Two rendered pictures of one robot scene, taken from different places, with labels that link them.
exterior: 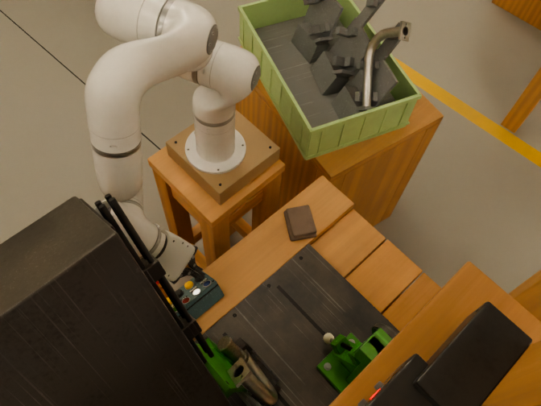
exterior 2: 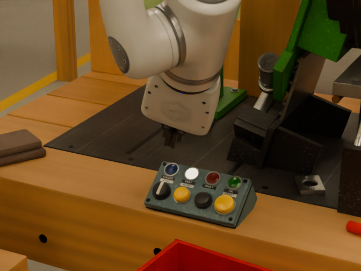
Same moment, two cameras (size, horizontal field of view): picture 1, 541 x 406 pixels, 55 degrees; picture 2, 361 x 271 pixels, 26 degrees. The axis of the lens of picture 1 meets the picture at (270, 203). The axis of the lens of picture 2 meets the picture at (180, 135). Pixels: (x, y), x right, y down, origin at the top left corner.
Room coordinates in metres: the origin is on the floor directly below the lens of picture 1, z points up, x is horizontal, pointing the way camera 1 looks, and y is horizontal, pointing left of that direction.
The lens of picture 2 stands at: (0.76, 1.21, 1.46)
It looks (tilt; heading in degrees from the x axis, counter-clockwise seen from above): 23 degrees down; 254
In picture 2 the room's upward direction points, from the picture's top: straight up
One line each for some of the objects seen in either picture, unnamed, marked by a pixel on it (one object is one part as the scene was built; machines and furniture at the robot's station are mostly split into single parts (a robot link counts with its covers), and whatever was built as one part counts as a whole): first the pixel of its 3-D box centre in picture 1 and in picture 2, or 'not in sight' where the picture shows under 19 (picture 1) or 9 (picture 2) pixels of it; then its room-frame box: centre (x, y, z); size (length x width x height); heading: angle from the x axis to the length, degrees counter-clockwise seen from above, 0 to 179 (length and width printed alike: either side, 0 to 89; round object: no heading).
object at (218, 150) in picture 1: (215, 130); not in sight; (0.93, 0.19, 1.01); 0.19 x 0.19 x 0.18
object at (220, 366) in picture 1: (208, 379); (331, 9); (0.19, 0.09, 1.17); 0.13 x 0.12 x 0.20; 138
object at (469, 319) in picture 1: (465, 366); not in sight; (0.16, -0.27, 1.59); 0.15 x 0.07 x 0.07; 138
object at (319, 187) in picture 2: not in sight; (309, 184); (0.25, 0.17, 0.90); 0.06 x 0.04 x 0.01; 76
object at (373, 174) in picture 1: (320, 143); not in sight; (1.38, -0.19, 0.39); 0.68 x 0.52 x 0.79; 38
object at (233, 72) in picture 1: (224, 84); not in sight; (0.93, 0.15, 1.22); 0.19 x 0.12 x 0.24; 74
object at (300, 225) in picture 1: (300, 222); (12, 147); (0.70, -0.09, 0.91); 0.10 x 0.08 x 0.03; 16
